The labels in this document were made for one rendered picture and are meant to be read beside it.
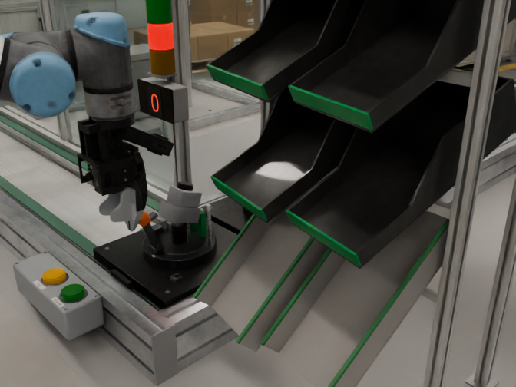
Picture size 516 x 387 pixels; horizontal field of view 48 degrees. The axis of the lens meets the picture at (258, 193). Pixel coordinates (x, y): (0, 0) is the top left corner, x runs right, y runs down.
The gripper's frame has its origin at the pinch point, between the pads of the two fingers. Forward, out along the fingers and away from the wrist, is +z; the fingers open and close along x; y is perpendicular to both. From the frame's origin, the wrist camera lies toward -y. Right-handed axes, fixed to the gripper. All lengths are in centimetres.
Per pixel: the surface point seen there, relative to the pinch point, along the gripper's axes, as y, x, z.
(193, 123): -75, -81, 18
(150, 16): -18.6, -18.5, -31.2
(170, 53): -21.2, -16.4, -24.1
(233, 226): -23.0, 0.0, 9.2
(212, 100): -104, -107, 20
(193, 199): -11.5, 2.2, -1.5
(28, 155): -15, -82, 15
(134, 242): -4.5, -8.4, 9.2
